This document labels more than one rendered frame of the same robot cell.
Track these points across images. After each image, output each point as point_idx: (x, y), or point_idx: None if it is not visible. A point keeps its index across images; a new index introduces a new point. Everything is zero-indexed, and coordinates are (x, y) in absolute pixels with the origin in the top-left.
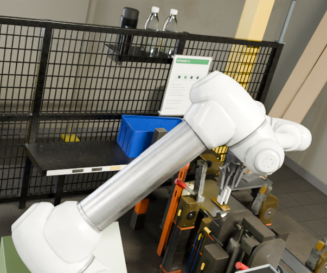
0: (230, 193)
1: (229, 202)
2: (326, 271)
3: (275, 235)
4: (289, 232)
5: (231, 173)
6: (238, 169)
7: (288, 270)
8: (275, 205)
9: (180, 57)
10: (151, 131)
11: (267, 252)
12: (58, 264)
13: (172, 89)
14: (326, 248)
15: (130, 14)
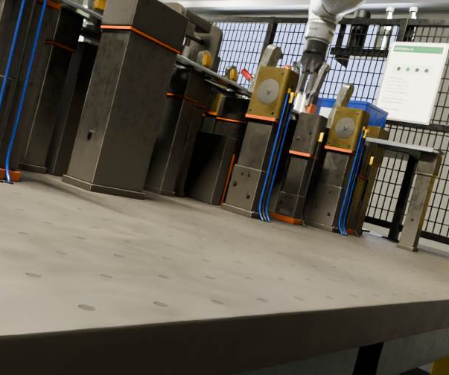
0: (307, 102)
1: None
2: (270, 100)
3: (186, 9)
4: (319, 114)
5: (304, 68)
6: (312, 62)
7: (368, 245)
8: (354, 114)
9: (399, 44)
10: (318, 97)
11: None
12: None
13: (390, 83)
14: (269, 55)
15: (356, 13)
